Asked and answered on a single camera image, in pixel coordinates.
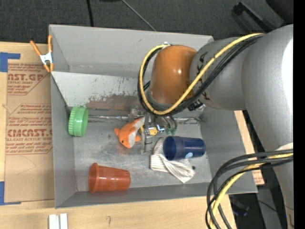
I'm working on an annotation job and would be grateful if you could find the brown cardboard board, red print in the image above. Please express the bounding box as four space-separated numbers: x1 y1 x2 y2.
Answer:
0 41 265 206

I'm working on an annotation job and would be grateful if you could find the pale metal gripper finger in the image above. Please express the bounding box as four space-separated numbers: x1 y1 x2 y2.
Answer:
142 136 153 156

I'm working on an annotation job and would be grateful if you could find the white striped cloth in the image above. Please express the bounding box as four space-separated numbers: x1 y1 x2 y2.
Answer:
149 138 196 184

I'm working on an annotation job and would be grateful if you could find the green plastic lid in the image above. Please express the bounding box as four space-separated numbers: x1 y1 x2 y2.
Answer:
68 105 89 138

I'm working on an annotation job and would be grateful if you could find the dark blue plastic cup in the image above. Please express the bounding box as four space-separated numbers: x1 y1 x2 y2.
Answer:
163 135 207 162

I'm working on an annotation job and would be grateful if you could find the black cylinder on white bracket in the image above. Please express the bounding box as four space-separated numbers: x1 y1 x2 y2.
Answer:
187 100 206 115

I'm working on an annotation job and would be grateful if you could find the orange and white toy fish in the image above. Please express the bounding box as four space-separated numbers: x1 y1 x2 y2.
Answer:
113 116 146 149

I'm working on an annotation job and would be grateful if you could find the grey metal bin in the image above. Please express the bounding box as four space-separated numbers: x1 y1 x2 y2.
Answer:
48 24 259 209

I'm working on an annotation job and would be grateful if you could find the orange plastic cup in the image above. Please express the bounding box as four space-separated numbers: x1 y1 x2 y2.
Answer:
88 162 132 194

